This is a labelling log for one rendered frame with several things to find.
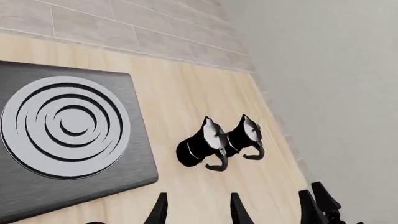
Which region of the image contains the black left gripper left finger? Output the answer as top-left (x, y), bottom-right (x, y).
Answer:
top-left (143, 192), bottom-right (169, 224)

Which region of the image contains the black silver moka pot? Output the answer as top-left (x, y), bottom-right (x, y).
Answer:
top-left (175, 115), bottom-right (230, 172)
top-left (226, 113), bottom-right (266, 161)

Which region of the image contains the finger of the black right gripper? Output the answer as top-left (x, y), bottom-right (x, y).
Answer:
top-left (311, 181), bottom-right (343, 212)
top-left (298, 189), bottom-right (329, 224)

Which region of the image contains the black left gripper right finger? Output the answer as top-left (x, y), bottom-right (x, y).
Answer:
top-left (230, 192), bottom-right (254, 224)

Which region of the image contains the flat black stove plate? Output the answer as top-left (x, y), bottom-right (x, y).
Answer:
top-left (0, 60), bottom-right (159, 224)

